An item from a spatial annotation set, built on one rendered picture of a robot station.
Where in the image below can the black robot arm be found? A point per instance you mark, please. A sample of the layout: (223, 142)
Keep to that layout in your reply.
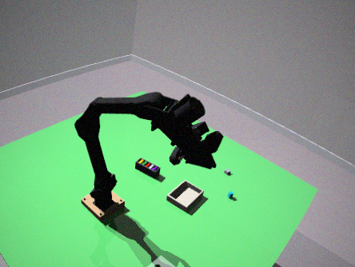
(171, 120)

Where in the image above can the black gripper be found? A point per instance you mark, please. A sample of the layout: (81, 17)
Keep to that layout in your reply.
(194, 151)

